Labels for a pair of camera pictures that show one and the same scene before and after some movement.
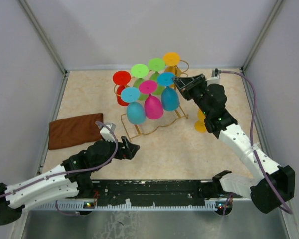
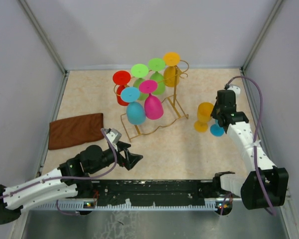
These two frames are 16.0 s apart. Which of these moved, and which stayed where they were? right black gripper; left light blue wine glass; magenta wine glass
Moved: right black gripper
Stayed: magenta wine glass; left light blue wine glass
